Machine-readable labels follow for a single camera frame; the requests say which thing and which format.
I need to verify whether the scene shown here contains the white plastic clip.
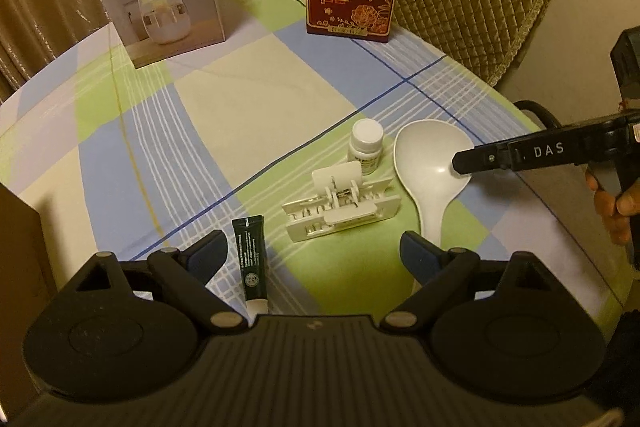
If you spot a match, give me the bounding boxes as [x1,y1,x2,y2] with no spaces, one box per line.
[281,161,402,243]

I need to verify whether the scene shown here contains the dark green tube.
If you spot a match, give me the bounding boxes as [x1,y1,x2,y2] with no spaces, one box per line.
[232,216,270,313]

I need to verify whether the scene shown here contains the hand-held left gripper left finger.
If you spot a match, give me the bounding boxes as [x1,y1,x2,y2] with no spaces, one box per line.
[65,229,249,338]

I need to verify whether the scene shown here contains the plaid tablecloth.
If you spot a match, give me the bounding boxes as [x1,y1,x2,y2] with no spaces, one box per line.
[0,0,632,325]

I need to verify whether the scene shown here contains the person's right hand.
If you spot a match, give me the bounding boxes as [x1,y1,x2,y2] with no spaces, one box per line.
[585,171,640,247]

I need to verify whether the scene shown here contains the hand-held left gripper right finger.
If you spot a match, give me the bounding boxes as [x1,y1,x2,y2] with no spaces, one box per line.
[380,230,566,338]

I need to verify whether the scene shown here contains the white plastic spoon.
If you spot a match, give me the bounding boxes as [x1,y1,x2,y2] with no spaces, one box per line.
[393,119,482,249]

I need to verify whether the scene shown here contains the black curved tube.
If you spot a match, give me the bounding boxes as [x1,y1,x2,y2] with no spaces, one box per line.
[514,99,557,128]

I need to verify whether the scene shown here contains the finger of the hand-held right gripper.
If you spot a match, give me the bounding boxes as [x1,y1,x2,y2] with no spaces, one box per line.
[452,109,640,176]

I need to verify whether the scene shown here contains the cardboard box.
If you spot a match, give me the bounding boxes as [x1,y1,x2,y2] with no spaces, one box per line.
[0,181,58,358]

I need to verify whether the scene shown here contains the white pill bottle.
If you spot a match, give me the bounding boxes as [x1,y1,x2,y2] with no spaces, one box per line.
[347,119,385,176]

